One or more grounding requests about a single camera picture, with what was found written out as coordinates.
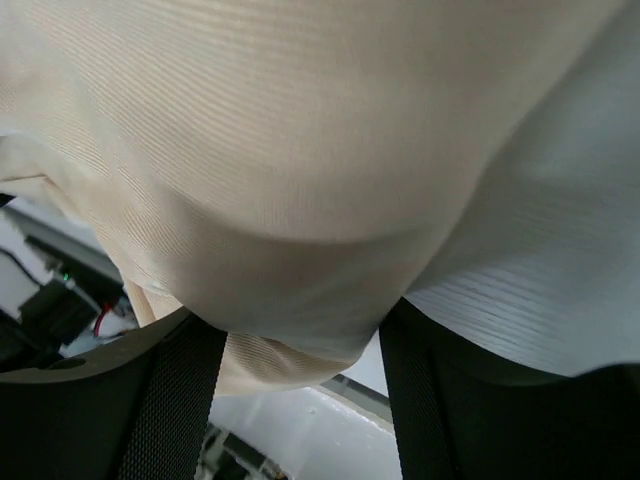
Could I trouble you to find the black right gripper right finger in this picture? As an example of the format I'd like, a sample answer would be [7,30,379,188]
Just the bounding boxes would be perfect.
[379,300,639,479]

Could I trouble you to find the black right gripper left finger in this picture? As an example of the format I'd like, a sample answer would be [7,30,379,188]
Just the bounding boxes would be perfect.
[1,310,227,479]

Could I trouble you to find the beige trousers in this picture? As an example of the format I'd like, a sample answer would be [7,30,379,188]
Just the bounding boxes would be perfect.
[1,1,623,396]

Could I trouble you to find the aluminium table rail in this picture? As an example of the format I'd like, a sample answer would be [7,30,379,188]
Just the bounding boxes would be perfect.
[321,375,393,424]

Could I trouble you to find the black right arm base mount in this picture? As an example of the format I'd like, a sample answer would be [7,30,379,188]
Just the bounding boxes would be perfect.
[1,194,139,373]

